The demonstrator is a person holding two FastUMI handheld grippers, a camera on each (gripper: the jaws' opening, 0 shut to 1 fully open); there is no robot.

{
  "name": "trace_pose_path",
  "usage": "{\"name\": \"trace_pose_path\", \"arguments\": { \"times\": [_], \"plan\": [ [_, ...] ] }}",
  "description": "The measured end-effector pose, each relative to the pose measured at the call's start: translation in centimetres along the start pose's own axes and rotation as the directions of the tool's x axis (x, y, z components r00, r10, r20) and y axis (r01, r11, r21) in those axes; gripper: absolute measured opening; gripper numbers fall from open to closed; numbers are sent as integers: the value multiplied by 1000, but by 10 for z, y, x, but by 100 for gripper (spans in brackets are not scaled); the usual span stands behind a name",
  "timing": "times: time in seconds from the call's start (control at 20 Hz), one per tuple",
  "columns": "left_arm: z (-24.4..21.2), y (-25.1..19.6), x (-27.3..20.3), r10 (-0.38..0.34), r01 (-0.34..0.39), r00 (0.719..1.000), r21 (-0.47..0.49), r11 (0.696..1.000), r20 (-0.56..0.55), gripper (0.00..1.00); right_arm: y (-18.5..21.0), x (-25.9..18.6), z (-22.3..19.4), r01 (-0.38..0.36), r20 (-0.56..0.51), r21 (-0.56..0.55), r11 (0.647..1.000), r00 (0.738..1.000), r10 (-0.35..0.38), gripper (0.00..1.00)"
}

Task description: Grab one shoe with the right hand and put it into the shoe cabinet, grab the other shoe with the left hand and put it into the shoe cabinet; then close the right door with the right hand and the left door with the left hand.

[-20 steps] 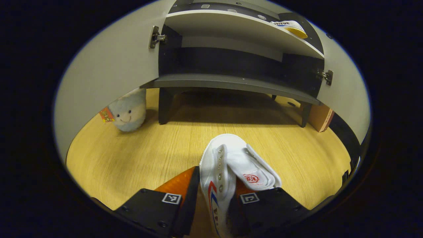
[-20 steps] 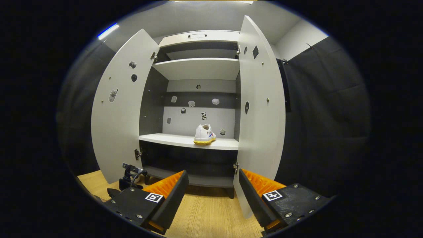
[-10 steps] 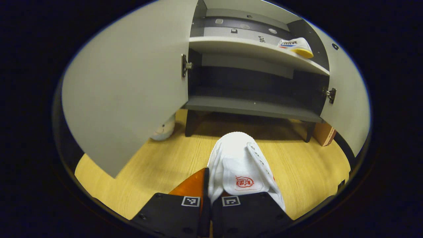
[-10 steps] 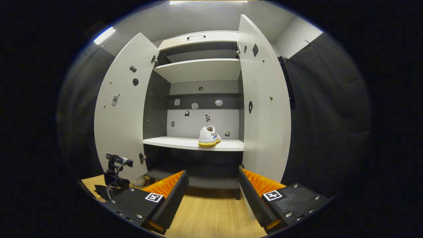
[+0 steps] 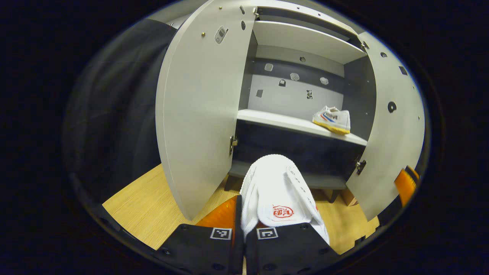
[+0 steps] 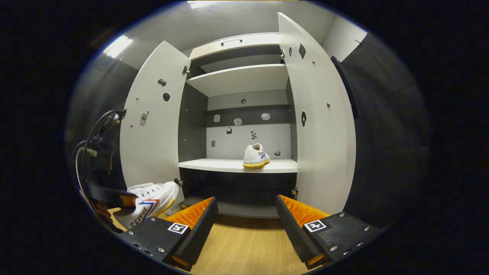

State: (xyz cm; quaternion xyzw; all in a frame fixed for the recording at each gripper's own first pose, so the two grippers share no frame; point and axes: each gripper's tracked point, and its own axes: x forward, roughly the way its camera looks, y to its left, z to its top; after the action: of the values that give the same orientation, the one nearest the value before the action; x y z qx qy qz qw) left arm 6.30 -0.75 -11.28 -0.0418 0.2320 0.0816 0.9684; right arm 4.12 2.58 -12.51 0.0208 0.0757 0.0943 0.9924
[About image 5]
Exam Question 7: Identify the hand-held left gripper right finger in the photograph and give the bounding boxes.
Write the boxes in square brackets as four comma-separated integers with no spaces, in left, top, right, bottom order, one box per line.
[244,223,341,275]

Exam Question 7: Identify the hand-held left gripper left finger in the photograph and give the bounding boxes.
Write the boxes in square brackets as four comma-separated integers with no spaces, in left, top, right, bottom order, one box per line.
[155,195,245,275]

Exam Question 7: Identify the white shoe cabinet door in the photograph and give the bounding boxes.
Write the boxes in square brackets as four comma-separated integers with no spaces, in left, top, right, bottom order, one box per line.
[346,31,426,222]
[155,0,256,221]

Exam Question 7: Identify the white canvas shoe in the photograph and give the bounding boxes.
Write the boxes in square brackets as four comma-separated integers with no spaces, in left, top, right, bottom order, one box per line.
[240,154,330,245]
[312,106,351,135]

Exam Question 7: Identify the white shoe cabinet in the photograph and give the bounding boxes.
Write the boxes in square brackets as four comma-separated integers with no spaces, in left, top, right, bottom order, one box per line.
[225,6,377,203]

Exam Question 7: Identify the white cabinet shelf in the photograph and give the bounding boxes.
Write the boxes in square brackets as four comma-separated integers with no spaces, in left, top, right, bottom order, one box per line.
[252,20,368,65]
[236,109,368,147]

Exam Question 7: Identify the brown cardboard box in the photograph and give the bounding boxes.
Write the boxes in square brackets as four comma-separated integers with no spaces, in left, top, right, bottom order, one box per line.
[339,188,358,207]

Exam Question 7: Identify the black backdrop cloth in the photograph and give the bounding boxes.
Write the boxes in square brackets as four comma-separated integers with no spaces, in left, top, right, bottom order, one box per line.
[63,19,178,205]

